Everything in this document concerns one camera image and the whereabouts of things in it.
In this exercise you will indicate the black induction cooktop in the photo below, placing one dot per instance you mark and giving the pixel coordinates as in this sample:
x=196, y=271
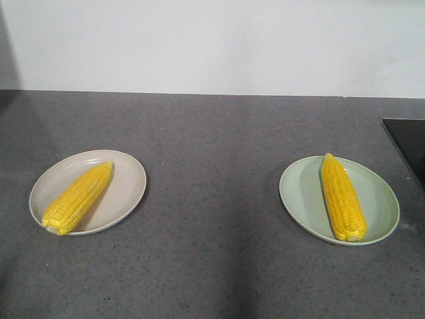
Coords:
x=408, y=136

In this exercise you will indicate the yellow corn cob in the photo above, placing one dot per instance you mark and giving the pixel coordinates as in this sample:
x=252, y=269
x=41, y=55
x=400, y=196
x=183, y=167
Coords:
x=68, y=209
x=347, y=219

